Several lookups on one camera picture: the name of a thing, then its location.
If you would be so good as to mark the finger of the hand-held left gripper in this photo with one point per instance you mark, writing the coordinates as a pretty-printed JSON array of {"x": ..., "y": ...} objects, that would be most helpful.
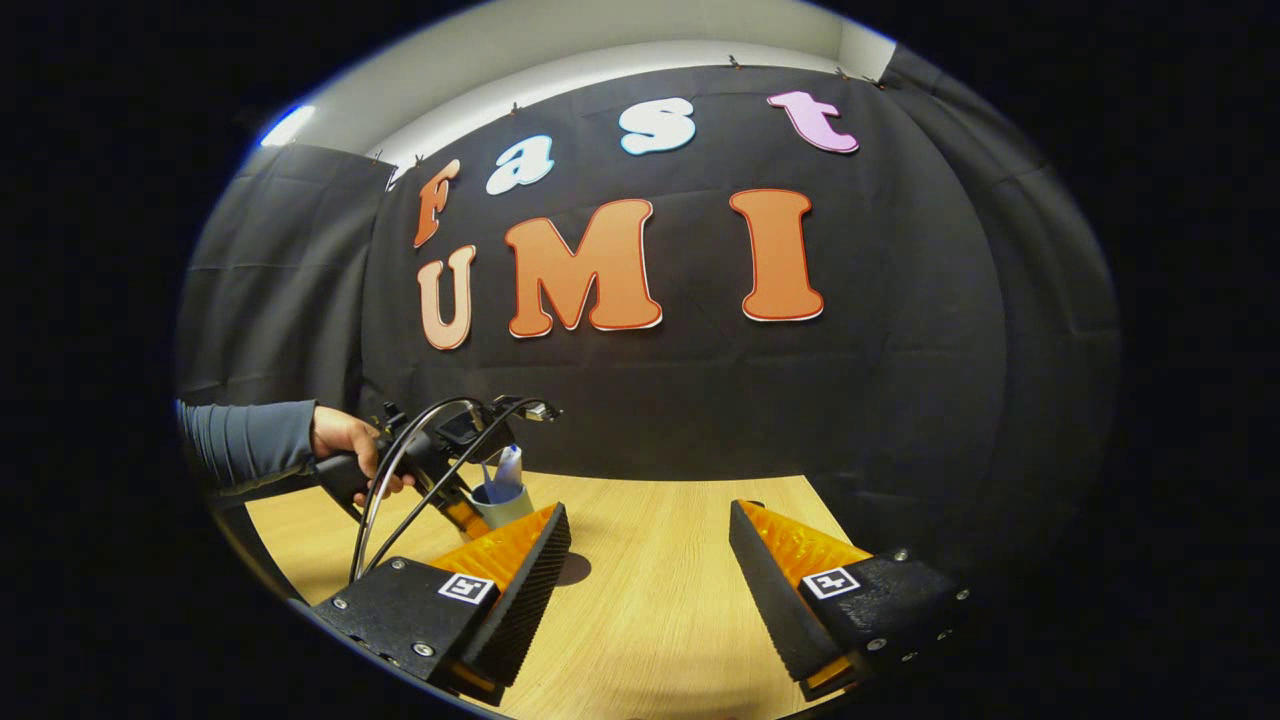
[{"x": 468, "y": 520}]

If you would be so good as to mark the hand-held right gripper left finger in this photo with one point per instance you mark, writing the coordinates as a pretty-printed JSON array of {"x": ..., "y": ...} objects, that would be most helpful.
[{"x": 525, "y": 590}]

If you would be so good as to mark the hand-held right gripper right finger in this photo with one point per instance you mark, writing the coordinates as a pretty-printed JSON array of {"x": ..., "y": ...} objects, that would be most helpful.
[{"x": 765, "y": 590}]

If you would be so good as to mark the dark brown round coaster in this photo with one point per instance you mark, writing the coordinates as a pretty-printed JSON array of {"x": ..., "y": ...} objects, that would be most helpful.
[{"x": 575, "y": 570}]

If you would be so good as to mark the white toothpaste tube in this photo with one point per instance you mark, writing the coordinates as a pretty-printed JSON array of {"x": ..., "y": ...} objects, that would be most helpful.
[{"x": 509, "y": 468}]

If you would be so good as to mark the wooden desktop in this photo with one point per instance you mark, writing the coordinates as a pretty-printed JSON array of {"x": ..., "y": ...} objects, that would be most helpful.
[{"x": 650, "y": 600}]

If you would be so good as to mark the black backdrop cloth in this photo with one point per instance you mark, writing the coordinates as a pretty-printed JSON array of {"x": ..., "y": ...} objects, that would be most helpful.
[{"x": 700, "y": 390}]

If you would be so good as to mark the ceiling light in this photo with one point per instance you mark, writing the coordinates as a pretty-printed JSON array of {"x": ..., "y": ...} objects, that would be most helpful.
[{"x": 288, "y": 125}]

